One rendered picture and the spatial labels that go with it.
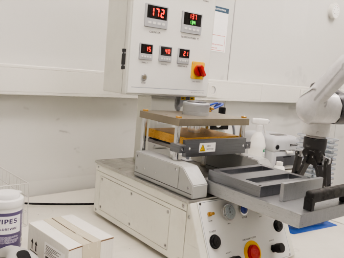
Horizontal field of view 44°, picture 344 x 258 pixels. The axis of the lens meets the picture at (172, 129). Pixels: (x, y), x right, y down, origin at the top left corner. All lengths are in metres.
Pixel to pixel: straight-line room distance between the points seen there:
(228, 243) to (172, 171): 0.22
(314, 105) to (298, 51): 1.39
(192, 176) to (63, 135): 0.72
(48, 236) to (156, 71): 0.58
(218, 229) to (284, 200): 0.19
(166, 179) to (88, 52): 0.72
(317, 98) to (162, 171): 0.50
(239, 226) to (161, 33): 0.60
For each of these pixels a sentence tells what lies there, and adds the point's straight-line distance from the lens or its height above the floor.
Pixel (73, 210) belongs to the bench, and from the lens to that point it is 1.46.
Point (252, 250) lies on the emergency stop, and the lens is 1.12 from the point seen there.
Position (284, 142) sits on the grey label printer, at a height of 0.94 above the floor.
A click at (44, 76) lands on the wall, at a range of 1.51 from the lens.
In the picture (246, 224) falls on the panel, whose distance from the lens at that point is 1.13.
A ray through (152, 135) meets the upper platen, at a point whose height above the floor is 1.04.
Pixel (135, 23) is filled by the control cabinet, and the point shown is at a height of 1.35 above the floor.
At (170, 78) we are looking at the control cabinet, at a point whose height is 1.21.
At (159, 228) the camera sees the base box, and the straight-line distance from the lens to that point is 1.12.
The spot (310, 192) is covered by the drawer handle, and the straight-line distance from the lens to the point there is 0.91.
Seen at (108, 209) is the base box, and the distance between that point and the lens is 1.33.
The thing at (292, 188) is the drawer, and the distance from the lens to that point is 0.97.
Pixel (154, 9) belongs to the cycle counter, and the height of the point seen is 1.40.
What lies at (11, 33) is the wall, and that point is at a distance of 1.52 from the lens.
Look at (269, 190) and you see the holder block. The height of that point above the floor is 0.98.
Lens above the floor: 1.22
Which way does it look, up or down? 7 degrees down
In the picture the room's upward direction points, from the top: 5 degrees clockwise
